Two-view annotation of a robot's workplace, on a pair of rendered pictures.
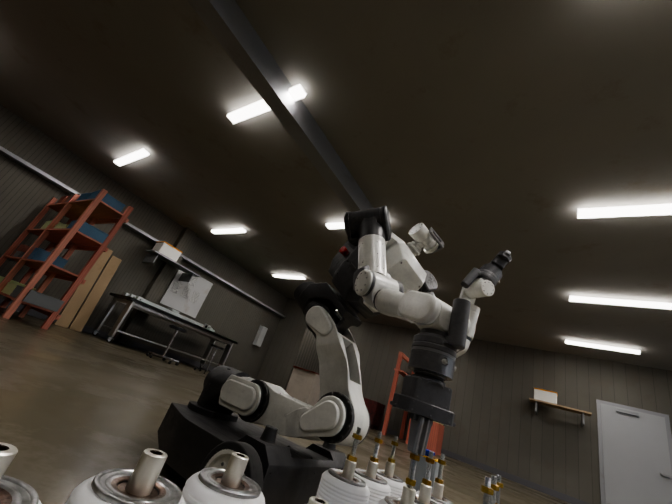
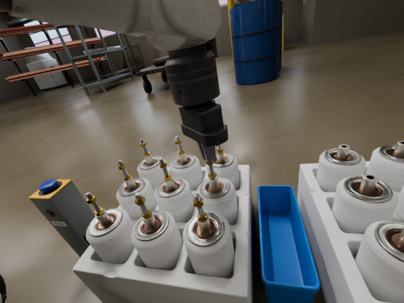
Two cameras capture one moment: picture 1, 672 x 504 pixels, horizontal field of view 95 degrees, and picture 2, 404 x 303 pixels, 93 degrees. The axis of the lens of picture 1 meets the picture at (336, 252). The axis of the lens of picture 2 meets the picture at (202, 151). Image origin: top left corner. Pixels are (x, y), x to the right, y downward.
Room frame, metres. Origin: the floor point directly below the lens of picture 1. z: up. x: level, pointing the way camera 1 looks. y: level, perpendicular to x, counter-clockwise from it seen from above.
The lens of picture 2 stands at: (0.76, 0.08, 0.57)
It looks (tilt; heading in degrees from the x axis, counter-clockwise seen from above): 30 degrees down; 252
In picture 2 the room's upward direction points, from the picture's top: 12 degrees counter-clockwise
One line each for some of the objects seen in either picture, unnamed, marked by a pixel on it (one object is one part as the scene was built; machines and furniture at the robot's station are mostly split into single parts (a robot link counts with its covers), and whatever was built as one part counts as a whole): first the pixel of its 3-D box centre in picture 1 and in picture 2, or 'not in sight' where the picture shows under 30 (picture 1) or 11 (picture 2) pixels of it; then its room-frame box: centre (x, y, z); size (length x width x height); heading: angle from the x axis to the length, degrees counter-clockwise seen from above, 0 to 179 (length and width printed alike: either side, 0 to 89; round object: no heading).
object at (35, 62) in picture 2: not in sight; (44, 68); (2.97, -9.69, 0.74); 0.83 x 0.68 x 1.48; 141
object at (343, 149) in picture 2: not in sight; (342, 152); (0.32, -0.16, 0.26); 0.02 x 0.02 x 0.03
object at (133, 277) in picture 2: not in sight; (184, 227); (0.73, -0.33, 0.09); 0.39 x 0.39 x 0.18; 53
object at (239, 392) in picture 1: (255, 399); not in sight; (1.37, 0.11, 0.28); 0.21 x 0.20 x 0.13; 51
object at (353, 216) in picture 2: not in sight; (356, 219); (0.38, -0.07, 0.16); 0.10 x 0.10 x 0.18
